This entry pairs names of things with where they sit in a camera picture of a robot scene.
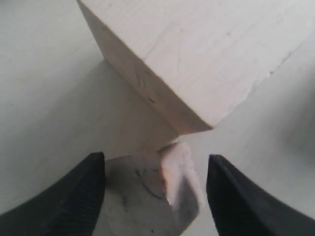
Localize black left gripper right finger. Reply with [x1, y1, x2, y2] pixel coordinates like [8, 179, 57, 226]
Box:
[206, 154, 315, 236]

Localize large wooden cube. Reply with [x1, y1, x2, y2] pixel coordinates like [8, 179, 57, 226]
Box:
[78, 0, 315, 134]

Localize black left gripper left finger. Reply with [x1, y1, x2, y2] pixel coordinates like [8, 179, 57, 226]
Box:
[0, 152, 106, 236]

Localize small wooden cube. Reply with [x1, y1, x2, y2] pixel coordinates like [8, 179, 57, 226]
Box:
[94, 143, 204, 236]

